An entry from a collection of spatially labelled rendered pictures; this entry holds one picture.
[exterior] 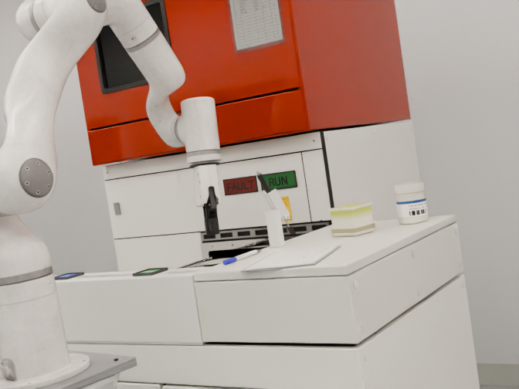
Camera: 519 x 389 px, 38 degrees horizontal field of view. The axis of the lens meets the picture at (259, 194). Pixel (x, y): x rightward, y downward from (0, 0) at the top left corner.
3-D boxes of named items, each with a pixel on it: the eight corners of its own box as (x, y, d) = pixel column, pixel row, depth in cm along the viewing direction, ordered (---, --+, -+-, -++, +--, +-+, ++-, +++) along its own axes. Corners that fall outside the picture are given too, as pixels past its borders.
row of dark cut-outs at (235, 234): (203, 241, 228) (201, 232, 227) (330, 231, 204) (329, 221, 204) (201, 241, 227) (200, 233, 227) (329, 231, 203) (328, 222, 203)
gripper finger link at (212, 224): (203, 208, 183) (206, 235, 183) (205, 208, 180) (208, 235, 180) (215, 207, 183) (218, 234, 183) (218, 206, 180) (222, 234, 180)
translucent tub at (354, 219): (352, 231, 179) (348, 204, 179) (377, 231, 174) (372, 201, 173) (331, 237, 174) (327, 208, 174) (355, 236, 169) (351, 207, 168)
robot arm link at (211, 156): (183, 155, 187) (184, 167, 187) (188, 152, 178) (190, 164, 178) (216, 151, 189) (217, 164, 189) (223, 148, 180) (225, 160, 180)
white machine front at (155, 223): (126, 283, 250) (106, 165, 248) (344, 274, 206) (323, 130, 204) (119, 285, 247) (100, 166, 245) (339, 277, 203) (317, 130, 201)
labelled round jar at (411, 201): (405, 221, 185) (400, 183, 184) (432, 218, 181) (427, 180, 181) (395, 225, 179) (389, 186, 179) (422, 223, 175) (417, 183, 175)
